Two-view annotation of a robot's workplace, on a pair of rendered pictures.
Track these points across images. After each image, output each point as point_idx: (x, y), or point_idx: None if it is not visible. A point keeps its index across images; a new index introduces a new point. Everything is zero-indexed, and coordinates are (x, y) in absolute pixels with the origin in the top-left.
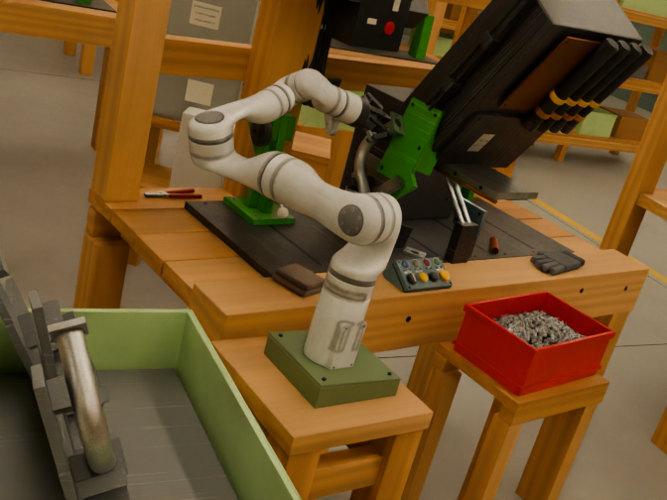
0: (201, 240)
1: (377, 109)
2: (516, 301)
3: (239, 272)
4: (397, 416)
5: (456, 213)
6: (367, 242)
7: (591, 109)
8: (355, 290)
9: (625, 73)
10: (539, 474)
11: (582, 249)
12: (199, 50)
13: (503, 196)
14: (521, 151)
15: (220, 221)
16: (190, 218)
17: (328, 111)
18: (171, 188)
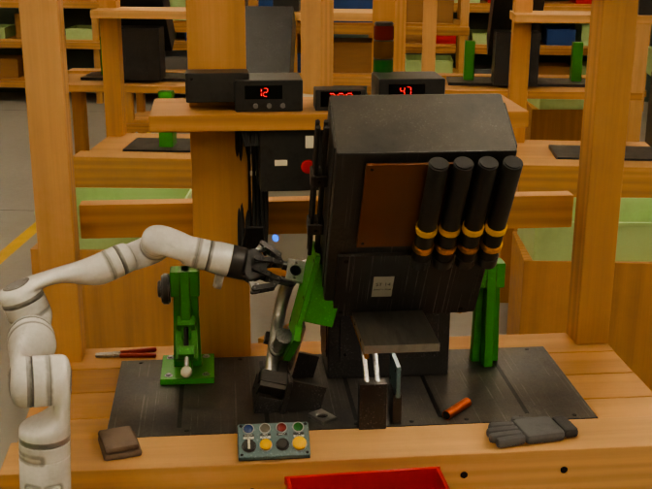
0: (93, 401)
1: (268, 257)
2: (378, 476)
3: (87, 433)
4: None
5: (389, 370)
6: (21, 405)
7: (494, 238)
8: (29, 452)
9: (501, 193)
10: None
11: (635, 414)
12: (134, 211)
13: (377, 350)
14: (466, 292)
15: (129, 381)
16: (113, 378)
17: (190, 265)
18: (137, 347)
